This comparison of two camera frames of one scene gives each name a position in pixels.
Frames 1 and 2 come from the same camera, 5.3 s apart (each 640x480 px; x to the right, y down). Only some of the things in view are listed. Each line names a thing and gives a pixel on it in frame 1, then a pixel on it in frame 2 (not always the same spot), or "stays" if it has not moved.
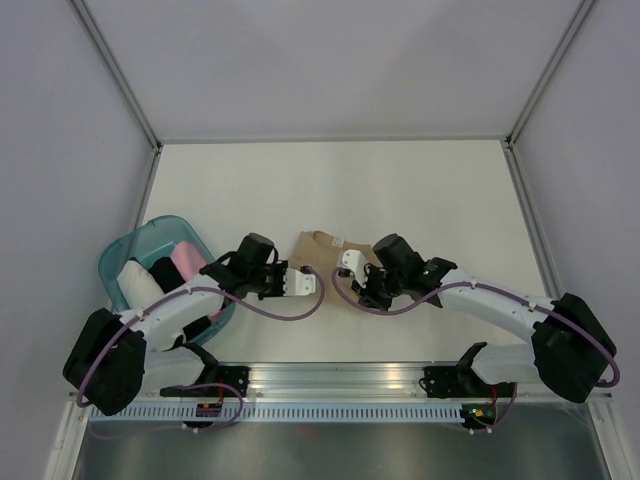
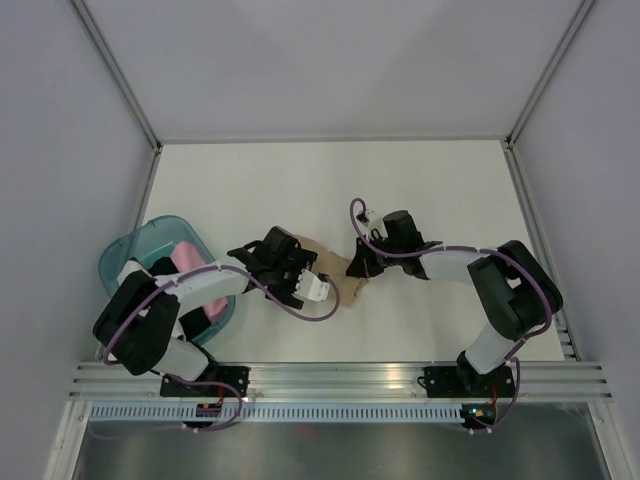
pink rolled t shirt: [190, 258] stays
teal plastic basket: [152, 239] stays
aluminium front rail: [509, 380] stays
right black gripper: [366, 295] → [363, 265]
